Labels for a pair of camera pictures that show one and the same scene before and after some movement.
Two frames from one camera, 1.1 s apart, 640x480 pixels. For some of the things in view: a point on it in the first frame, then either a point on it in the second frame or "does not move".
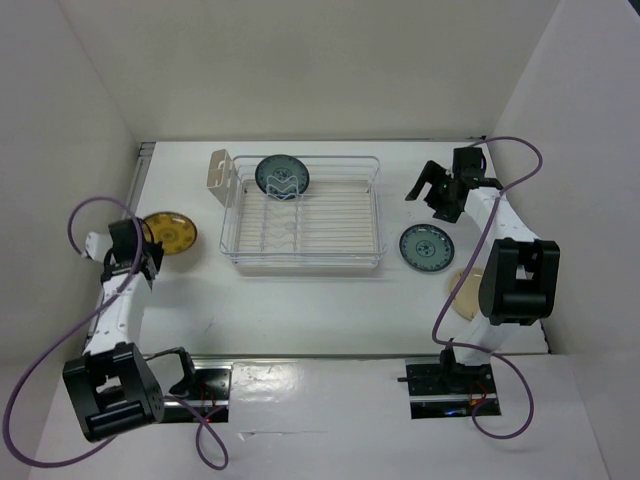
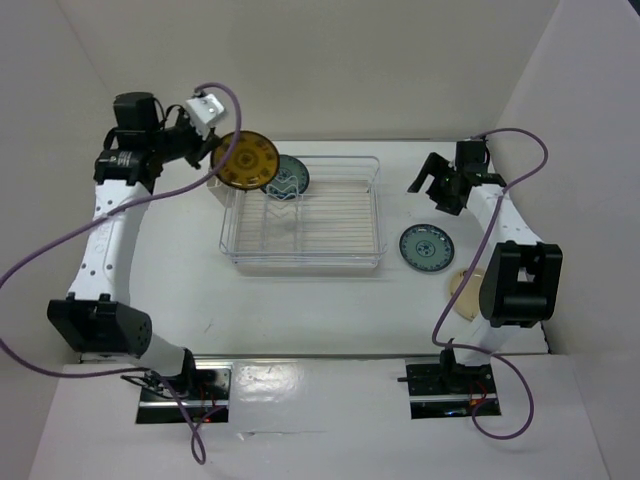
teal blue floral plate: [426, 247] does not move
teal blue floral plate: [282, 177] does not move
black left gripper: [156, 252] to [203, 147]
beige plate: [467, 300] does not move
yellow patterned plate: [177, 232] to [252, 165]
